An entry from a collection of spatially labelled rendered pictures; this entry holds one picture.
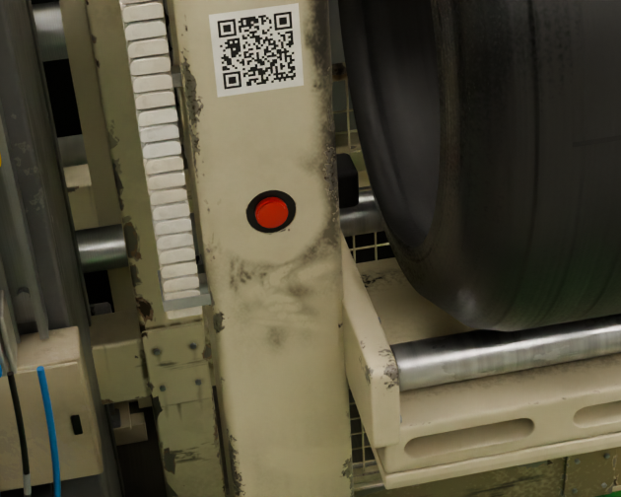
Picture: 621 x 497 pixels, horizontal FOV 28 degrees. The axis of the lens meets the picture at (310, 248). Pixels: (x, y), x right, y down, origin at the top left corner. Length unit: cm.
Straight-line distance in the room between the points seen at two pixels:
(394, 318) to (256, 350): 25
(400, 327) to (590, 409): 25
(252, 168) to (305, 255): 11
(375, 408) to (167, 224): 25
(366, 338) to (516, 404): 16
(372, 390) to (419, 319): 30
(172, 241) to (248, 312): 11
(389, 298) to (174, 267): 37
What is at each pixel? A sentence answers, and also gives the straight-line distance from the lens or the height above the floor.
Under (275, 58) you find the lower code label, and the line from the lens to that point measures 106.
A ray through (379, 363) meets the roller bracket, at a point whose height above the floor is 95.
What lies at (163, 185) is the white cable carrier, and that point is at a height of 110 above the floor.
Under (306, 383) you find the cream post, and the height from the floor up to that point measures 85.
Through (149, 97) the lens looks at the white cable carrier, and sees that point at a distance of 107.
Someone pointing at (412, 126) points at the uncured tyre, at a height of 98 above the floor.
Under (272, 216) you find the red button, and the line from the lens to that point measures 112.
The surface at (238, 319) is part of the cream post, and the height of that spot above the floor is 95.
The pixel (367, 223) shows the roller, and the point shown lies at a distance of 140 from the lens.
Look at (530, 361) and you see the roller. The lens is 121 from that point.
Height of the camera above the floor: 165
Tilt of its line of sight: 33 degrees down
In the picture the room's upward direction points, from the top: 4 degrees counter-clockwise
